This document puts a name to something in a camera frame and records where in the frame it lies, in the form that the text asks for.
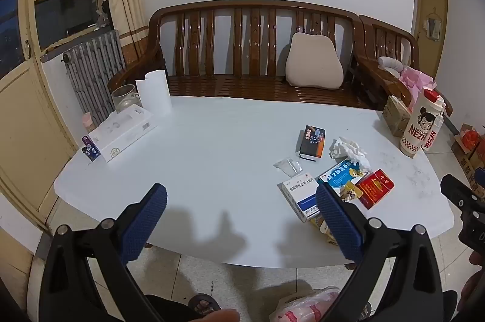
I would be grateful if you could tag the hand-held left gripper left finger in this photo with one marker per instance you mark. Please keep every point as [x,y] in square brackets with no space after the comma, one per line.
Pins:
[146,219]

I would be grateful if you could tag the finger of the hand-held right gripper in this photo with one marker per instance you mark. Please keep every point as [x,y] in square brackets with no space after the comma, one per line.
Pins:
[458,189]

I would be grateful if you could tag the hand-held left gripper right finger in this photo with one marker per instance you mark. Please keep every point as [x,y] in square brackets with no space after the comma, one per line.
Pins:
[337,219]

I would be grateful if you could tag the yellow snack wrapper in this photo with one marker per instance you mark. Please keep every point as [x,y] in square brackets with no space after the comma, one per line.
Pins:
[322,229]

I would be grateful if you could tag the gold candy wrapper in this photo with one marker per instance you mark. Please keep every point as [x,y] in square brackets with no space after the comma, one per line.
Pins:
[350,192]

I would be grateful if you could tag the red cigarette box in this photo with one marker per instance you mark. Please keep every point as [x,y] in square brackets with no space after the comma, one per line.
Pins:
[375,187]

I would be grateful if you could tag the white tissue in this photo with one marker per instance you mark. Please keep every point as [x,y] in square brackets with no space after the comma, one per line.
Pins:
[348,151]

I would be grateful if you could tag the clear plastic wrapper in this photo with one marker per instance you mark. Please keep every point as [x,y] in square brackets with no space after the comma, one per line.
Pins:
[288,166]

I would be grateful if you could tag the white pink plastic bag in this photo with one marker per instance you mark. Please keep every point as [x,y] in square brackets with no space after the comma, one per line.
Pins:
[303,307]

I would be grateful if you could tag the person's right hand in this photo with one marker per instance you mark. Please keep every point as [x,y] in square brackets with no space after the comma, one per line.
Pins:
[475,291]

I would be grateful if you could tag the person's left hand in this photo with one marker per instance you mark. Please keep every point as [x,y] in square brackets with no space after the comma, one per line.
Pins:
[219,316]

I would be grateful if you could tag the cardboard box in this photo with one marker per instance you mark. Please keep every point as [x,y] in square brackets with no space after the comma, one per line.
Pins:
[478,178]
[460,151]

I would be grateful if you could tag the blue and white medicine box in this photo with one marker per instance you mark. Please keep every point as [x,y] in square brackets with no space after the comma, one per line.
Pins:
[341,172]

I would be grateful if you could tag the red plastic bag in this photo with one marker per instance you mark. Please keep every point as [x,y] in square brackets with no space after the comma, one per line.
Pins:
[471,138]

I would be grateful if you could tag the tall cartoon cup red lid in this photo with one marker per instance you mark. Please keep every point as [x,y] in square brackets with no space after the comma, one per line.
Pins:
[420,125]

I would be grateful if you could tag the dark box with orange edge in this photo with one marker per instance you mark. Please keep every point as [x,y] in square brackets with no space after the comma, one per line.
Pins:
[312,142]

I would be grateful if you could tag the small purple box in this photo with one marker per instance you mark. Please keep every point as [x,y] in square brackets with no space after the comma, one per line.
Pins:
[91,149]

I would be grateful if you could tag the long white box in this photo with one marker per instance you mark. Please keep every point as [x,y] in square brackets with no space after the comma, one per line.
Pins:
[121,132]

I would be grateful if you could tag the person's dark trouser leg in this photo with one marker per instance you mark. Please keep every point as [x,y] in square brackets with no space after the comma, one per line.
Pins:
[166,308]

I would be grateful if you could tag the brown drink carton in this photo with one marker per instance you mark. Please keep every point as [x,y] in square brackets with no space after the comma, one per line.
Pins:
[394,115]

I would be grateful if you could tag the person's foot in sandal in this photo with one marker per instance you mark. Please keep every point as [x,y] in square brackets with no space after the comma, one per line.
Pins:
[204,304]

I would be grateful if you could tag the small pink bottle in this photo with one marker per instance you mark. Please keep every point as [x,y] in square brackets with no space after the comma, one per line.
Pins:
[88,123]

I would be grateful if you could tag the pink cloth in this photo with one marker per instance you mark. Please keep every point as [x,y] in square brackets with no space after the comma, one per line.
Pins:
[415,79]

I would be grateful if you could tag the white paper towel roll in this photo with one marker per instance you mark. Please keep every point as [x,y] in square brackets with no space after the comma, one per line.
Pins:
[153,93]

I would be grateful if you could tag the yellow wooden door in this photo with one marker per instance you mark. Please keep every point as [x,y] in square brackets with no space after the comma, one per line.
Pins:
[426,60]

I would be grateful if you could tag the grey fabric roll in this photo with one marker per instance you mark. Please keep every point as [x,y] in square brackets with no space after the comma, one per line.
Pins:
[390,64]

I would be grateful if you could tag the brown wooden bench sofa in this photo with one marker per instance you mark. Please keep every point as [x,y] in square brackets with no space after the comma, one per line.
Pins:
[227,83]

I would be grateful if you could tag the grey radiator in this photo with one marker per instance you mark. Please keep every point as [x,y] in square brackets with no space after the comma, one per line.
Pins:
[94,68]

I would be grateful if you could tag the beige cushion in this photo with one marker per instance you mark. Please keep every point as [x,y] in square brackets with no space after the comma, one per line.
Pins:
[314,60]

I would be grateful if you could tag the brown wooden armchair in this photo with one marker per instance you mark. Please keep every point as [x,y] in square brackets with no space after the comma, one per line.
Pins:
[386,38]

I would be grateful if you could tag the hanging wall hook item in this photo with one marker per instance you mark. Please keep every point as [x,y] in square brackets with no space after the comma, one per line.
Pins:
[432,24]

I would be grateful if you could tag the cream window door frame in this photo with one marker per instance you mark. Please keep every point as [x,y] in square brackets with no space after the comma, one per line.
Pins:
[26,98]

